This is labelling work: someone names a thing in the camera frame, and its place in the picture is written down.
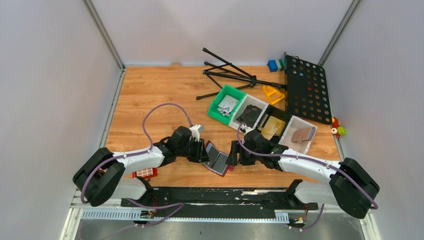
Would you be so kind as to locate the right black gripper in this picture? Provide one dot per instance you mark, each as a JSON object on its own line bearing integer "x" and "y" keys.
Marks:
{"x": 236, "y": 148}

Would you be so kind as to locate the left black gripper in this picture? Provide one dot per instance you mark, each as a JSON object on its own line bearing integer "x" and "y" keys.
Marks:
{"x": 203, "y": 155}

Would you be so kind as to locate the red leather card holder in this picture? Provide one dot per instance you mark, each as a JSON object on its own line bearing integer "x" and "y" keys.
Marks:
{"x": 213, "y": 152}

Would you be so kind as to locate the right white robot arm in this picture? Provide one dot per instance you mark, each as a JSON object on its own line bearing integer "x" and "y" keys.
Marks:
{"x": 345, "y": 183}

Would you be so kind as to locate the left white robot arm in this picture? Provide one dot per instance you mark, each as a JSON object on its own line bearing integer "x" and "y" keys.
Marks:
{"x": 102, "y": 177}

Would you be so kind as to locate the grey card in holder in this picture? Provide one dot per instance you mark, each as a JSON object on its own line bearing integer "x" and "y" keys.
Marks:
{"x": 219, "y": 165}

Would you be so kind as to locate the brown leather card pouch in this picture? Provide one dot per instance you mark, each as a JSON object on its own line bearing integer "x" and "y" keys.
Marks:
{"x": 303, "y": 135}

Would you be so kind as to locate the black parts in bin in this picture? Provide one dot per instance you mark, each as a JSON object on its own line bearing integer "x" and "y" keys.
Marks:
{"x": 251, "y": 116}

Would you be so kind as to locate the grey metal parts in bin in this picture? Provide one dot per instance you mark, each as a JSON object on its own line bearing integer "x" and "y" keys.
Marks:
{"x": 227, "y": 105}

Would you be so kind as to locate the red building brick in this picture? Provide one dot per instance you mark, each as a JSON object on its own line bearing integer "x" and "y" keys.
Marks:
{"x": 145, "y": 173}

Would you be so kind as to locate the white bin with black parts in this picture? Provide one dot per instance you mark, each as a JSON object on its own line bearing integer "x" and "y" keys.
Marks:
{"x": 246, "y": 100}

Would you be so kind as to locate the black plastic bin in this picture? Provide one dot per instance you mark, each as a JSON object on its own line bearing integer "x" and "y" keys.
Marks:
{"x": 271, "y": 110}

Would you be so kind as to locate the green plastic bin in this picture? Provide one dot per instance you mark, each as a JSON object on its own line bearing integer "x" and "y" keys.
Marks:
{"x": 226, "y": 90}

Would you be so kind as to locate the white bin at end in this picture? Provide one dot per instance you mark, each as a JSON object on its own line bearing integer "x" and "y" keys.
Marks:
{"x": 295, "y": 124}

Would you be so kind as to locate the yellow plastic triangle piece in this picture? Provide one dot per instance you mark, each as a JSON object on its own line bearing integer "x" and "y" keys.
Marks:
{"x": 272, "y": 94}

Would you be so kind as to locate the black folding tripod stand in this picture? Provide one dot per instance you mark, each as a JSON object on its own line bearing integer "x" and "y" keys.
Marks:
{"x": 230, "y": 71}

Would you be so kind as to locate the black perforated metal panel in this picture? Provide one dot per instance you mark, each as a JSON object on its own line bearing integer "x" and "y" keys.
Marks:
{"x": 307, "y": 90}

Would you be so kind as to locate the blue toy block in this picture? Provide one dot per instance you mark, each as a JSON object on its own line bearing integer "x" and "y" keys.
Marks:
{"x": 274, "y": 65}

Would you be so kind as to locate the green toy block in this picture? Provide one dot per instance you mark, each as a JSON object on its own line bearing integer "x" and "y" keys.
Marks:
{"x": 282, "y": 63}

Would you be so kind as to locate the colourful small toy pile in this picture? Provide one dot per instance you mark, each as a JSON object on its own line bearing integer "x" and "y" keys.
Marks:
{"x": 337, "y": 129}

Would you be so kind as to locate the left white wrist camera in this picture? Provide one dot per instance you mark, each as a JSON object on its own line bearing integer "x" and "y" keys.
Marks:
{"x": 196, "y": 130}

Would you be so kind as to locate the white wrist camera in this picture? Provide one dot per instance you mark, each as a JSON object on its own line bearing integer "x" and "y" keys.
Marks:
{"x": 244, "y": 129}
{"x": 196, "y": 130}

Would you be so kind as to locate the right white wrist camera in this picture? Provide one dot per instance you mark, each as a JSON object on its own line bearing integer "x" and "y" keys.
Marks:
{"x": 244, "y": 129}

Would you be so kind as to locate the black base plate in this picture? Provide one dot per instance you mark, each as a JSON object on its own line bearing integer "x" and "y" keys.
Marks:
{"x": 227, "y": 202}

